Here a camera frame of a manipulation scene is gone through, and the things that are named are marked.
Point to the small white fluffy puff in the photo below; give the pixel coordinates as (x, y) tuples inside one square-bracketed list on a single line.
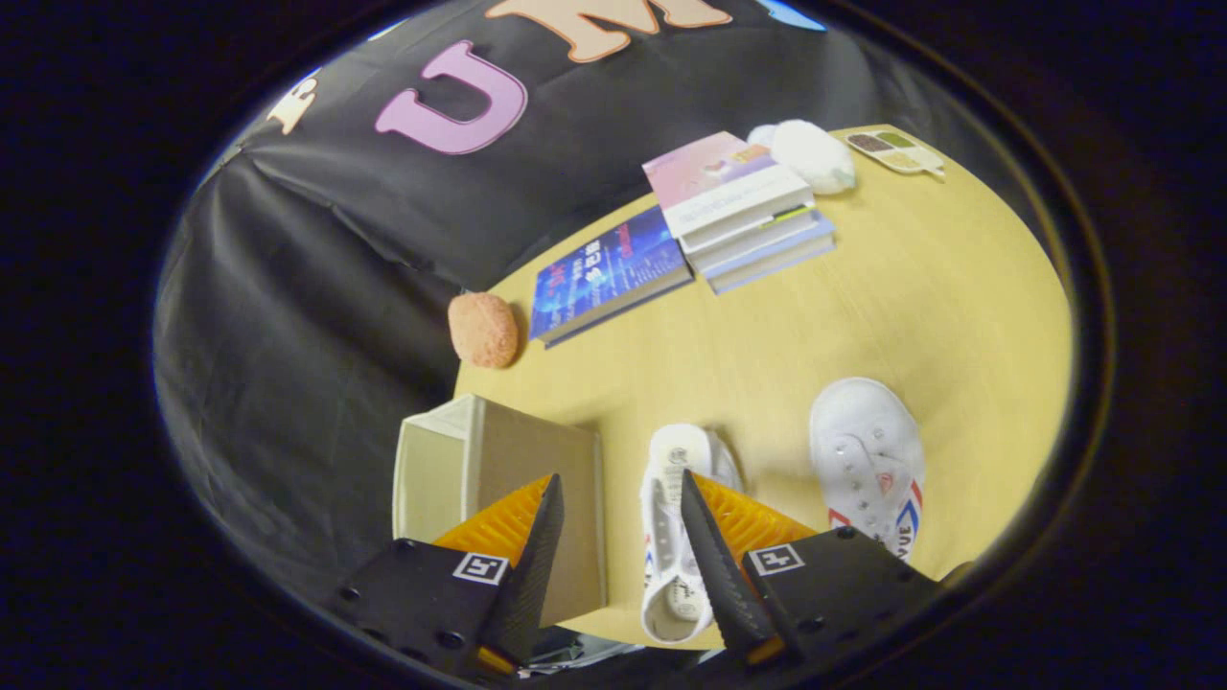
[(760, 134)]

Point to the beige fabric storage box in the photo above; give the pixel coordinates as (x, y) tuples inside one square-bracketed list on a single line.
[(527, 460)]

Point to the blue cover book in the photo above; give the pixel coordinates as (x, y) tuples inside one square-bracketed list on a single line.
[(604, 273)]

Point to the pink cover book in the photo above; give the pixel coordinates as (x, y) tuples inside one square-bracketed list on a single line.
[(714, 177)]

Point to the white book with green tab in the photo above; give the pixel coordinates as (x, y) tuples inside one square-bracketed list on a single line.
[(757, 240)]

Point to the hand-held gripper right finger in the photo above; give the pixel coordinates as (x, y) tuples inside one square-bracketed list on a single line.
[(719, 575)]

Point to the small cream palette tray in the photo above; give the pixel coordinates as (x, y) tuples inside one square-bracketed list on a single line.
[(891, 151)]

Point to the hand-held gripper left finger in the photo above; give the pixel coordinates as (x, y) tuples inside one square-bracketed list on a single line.
[(532, 575)]

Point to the white canvas shoe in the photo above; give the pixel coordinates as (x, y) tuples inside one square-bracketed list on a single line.
[(863, 450), (666, 517)]

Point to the light blue book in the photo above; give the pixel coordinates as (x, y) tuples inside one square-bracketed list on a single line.
[(776, 264)]

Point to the orange sponge ball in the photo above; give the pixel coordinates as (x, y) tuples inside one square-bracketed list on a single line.
[(484, 331)]

